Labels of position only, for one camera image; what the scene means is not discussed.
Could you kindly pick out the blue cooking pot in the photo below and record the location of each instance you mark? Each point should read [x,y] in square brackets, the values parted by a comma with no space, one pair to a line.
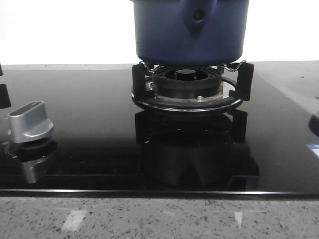
[190,32]

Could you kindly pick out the right burner black head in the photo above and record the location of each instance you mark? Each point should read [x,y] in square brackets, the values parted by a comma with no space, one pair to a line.
[187,83]

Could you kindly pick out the black glass gas cooktop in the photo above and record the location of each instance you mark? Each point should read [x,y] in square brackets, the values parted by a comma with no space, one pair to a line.
[103,145]

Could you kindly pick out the right black pan support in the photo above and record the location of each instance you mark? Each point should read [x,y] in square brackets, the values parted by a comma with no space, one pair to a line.
[235,89]

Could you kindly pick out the black pan support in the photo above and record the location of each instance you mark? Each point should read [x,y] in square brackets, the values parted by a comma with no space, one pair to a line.
[4,97]
[235,89]

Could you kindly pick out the silver stove control knob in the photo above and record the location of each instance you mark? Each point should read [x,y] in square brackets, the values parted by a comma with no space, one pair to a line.
[29,123]

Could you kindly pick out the dark round object at edge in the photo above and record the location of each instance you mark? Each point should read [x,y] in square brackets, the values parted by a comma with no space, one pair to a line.
[314,124]

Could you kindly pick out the left black pan support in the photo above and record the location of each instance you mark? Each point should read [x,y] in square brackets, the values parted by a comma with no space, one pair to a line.
[4,97]

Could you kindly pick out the blue white label sticker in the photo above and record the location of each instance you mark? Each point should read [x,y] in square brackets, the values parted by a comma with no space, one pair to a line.
[314,148]

